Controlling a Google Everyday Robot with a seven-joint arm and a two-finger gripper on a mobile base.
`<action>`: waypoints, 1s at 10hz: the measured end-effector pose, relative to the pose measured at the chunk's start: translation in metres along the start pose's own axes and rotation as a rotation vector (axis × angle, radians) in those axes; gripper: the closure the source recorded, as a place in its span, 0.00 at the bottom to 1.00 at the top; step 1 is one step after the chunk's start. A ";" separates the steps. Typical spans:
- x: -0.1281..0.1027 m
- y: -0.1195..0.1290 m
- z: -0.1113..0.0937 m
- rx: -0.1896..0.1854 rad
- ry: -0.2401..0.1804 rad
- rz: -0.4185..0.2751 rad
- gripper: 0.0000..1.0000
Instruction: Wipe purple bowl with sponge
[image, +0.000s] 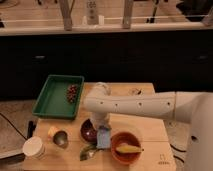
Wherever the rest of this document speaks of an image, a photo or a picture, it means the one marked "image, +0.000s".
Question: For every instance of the metal cup wooden handle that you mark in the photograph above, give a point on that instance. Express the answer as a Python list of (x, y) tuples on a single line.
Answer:
[(58, 136)]

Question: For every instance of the green plastic tray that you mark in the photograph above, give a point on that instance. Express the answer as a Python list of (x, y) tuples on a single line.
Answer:
[(52, 100)]

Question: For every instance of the silver fork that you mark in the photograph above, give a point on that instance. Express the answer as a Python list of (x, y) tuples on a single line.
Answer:
[(90, 154)]

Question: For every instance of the yellow corn cob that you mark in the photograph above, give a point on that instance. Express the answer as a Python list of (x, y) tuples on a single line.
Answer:
[(128, 149)]

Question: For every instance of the red grape bunch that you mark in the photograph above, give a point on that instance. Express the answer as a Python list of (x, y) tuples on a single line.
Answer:
[(72, 93)]

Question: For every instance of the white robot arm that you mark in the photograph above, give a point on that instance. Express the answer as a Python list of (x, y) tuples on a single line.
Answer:
[(195, 108)]

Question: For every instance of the purple bowl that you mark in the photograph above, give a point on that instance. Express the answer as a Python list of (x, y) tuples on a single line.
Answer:
[(88, 133)]

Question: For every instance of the white paper cup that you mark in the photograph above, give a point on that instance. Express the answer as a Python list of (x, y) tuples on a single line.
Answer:
[(34, 147)]

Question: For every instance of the orange bowl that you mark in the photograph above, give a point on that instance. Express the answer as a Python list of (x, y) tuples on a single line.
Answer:
[(123, 138)]

